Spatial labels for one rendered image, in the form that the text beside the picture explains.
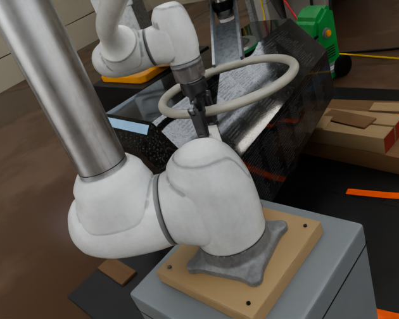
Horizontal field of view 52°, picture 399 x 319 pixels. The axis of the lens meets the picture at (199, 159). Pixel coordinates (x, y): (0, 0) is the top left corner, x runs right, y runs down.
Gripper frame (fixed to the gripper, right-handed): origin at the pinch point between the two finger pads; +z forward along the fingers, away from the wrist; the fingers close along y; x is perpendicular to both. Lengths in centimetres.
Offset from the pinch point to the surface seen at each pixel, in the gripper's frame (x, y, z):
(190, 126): 22.8, 29.8, 8.2
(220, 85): 17, 55, 3
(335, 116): -17, 125, 60
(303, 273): -31, -41, 12
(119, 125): 55, 29, 3
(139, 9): 86, 130, -28
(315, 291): -34, -46, 12
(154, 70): 79, 110, 6
